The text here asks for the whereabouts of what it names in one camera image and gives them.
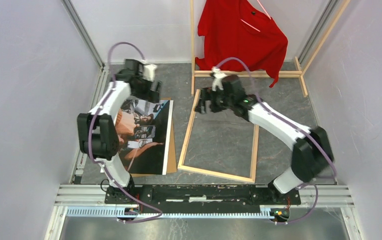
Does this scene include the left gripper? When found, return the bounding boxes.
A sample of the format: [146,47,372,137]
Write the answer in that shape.
[132,75,163,105]

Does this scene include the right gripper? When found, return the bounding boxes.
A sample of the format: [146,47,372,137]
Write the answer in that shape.
[193,86,233,115]

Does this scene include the wooden picture frame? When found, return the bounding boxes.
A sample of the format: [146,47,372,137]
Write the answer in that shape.
[177,89,259,184]

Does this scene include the printed photo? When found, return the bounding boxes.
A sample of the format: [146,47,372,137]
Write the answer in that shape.
[115,98,177,177]

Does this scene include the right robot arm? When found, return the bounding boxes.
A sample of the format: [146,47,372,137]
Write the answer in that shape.
[194,75,337,204]

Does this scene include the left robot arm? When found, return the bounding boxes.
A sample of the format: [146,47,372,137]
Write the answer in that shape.
[77,59,162,204]

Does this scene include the red t-shirt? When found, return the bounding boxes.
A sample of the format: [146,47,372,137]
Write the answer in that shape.
[195,0,288,88]

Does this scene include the brown cardboard backing board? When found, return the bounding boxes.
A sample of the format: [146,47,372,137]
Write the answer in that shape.
[122,97,177,178]

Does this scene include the wooden clothes rack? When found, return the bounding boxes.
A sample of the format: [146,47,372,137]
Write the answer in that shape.
[190,0,352,98]

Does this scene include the pink clothes hanger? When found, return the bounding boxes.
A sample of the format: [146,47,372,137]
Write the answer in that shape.
[239,0,273,33]

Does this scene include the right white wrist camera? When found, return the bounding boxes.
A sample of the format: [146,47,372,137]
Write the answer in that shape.
[211,66,227,92]

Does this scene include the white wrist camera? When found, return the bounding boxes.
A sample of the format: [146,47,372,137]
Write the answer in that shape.
[211,66,227,92]
[142,63,158,82]

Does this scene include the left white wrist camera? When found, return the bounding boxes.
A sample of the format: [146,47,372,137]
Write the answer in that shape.
[142,63,158,82]

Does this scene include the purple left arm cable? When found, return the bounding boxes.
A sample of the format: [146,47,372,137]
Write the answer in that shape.
[87,41,164,224]

